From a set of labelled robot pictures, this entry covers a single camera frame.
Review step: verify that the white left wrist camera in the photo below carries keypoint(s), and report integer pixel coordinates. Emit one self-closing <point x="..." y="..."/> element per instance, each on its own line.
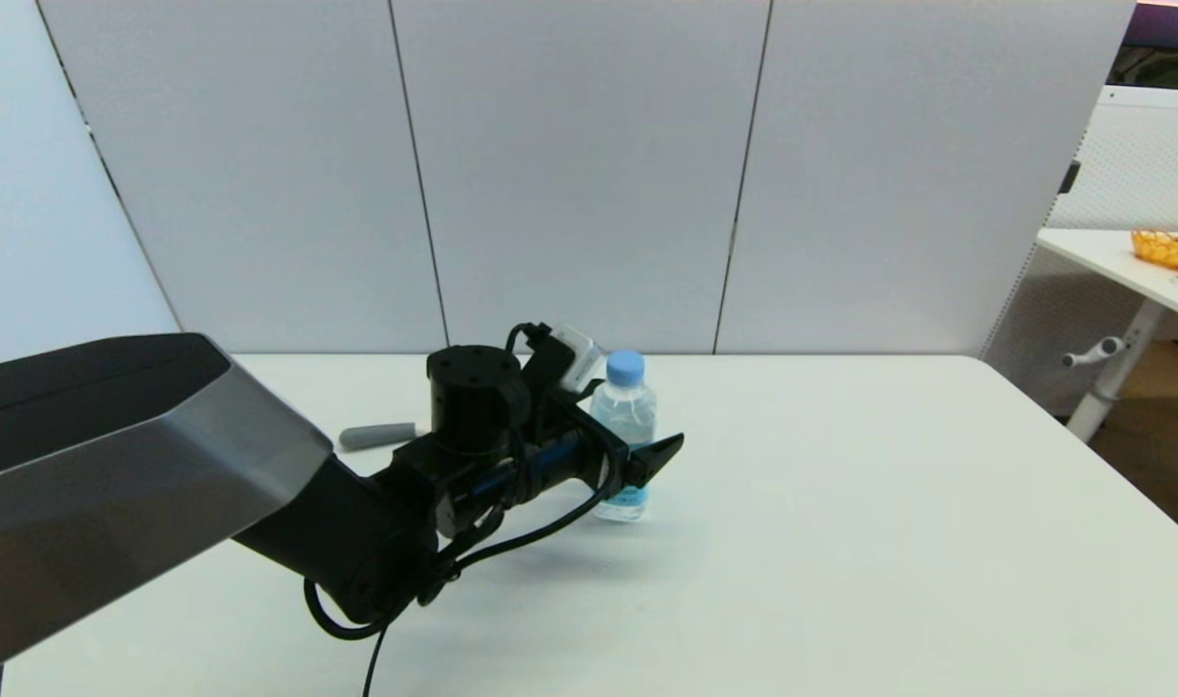
<point x="579" y="353"/>

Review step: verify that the white desk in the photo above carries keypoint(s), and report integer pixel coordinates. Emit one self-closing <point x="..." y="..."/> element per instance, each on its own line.
<point x="1111" y="261"/>

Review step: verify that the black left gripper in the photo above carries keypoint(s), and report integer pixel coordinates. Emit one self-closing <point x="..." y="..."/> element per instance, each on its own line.
<point x="569" y="455"/>

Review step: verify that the orange basket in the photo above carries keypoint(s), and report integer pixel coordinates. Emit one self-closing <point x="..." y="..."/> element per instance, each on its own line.
<point x="1164" y="252"/>

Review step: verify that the clear bottle blue label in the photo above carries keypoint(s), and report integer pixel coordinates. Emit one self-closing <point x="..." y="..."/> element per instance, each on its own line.
<point x="632" y="411"/>

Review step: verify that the green plant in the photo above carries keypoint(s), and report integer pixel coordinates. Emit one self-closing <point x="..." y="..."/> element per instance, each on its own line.
<point x="1169" y="73"/>

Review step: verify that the black panel bracket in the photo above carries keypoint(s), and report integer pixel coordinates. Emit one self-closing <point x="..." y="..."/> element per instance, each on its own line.
<point x="1069" y="178"/>

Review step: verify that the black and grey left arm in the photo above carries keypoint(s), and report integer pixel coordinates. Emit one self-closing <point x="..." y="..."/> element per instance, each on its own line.
<point x="356" y="532"/>

